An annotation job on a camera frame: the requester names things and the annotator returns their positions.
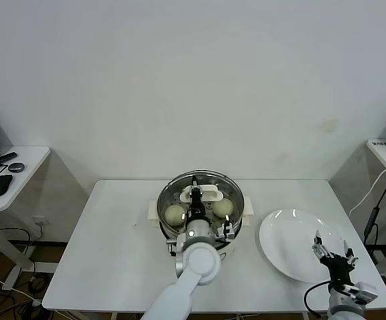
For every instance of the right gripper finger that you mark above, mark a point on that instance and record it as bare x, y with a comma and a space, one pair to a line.
319, 248
350, 255

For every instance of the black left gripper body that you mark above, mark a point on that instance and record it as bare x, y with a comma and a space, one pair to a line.
196, 208

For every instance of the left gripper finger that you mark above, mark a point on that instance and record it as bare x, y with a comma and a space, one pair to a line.
196, 193
195, 182

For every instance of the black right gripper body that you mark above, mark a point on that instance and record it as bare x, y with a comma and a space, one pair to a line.
337, 266

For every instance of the white steamed baozi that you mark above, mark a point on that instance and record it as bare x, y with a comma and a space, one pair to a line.
223, 208
174, 215

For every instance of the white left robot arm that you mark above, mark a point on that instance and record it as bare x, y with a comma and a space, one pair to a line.
192, 266

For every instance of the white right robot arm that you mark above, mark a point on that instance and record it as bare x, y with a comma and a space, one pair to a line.
346, 306

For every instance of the steel steamer pot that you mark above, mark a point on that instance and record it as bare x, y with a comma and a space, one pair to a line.
249, 208

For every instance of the white round plate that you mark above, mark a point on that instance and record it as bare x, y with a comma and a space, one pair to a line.
286, 246

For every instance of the white work table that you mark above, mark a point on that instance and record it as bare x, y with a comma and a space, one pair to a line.
112, 266

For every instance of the white side table with laptop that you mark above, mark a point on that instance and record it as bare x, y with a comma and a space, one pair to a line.
29, 176

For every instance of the round black puck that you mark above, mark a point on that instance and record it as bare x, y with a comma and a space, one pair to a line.
16, 166

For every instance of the black bar-shaped device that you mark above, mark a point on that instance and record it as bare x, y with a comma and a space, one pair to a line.
7, 156

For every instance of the black computer mouse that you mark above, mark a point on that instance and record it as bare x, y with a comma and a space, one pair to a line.
0, 184

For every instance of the white wall socket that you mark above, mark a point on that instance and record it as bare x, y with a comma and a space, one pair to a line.
41, 220

